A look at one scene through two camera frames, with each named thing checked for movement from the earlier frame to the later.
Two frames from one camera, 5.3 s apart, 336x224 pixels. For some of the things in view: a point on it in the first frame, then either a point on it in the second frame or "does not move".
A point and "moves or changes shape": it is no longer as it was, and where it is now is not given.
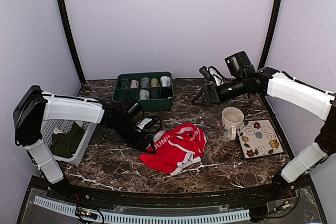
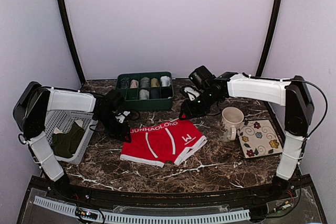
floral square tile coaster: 258,138 does not move
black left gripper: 141,144 to 122,133
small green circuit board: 89,214 does not move
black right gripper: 208,91 to 190,110
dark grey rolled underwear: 145,82 does not move
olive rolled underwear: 154,82 does not move
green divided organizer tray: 153,91 does not move
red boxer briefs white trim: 176,148 moves or changes shape
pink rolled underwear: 134,84 does not move
